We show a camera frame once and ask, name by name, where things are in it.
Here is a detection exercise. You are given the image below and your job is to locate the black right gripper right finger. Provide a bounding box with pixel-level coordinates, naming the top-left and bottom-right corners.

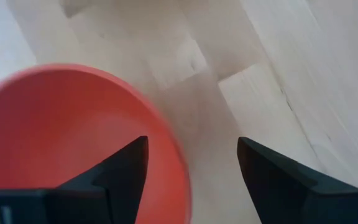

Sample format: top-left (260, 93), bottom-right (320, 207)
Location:
top-left (236, 136), bottom-right (358, 224)

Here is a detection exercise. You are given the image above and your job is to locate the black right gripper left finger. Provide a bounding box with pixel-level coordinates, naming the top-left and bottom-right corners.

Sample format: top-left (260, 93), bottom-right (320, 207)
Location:
top-left (56, 135), bottom-right (149, 224)

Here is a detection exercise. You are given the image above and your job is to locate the coral pink bowl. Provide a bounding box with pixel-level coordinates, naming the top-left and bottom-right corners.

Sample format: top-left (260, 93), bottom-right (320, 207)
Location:
top-left (0, 63), bottom-right (194, 224)

